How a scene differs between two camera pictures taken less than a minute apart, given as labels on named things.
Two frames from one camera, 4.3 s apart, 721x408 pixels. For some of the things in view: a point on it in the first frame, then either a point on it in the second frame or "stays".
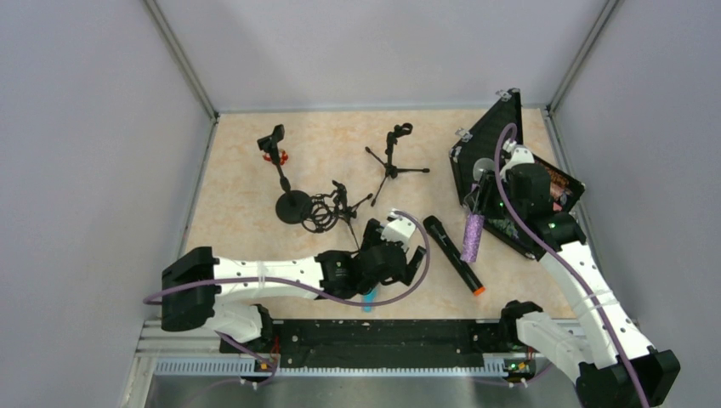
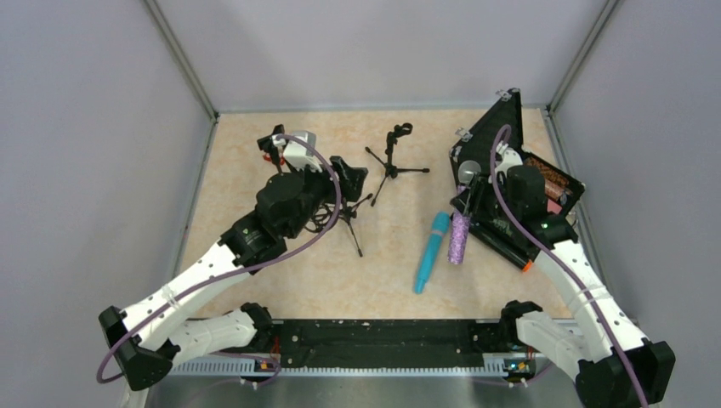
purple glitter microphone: x=472 y=236 → x=460 y=226
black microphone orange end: x=456 y=254 → x=502 y=246
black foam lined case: x=491 y=144 stays
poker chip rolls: x=559 y=189 stays
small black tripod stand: x=391 y=171 stays
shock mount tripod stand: x=326 y=210 stays
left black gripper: x=391 y=270 → x=327 y=178
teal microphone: x=370 y=297 → x=438 y=230
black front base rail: x=383 y=343 stays
